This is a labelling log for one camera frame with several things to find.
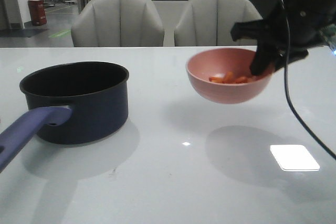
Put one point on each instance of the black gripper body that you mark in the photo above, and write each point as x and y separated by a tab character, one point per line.
303	23

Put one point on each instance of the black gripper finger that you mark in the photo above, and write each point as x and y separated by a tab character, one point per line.
294	55
264	56

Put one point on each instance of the orange ham slices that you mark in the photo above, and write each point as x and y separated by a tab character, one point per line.
230	78

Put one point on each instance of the pink plastic bowl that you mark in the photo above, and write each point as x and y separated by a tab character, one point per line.
216	62

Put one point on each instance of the right grey upholstered chair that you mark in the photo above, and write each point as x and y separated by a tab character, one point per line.
209	22

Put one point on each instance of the grey upholstered chair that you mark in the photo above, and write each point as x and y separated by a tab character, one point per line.
209	22
118	23

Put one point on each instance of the left grey upholstered chair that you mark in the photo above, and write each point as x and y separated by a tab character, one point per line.
118	23

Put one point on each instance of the dark blue saucepan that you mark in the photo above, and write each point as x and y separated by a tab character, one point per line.
69	104

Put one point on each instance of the red waste bin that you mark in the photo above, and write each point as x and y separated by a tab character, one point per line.
37	12

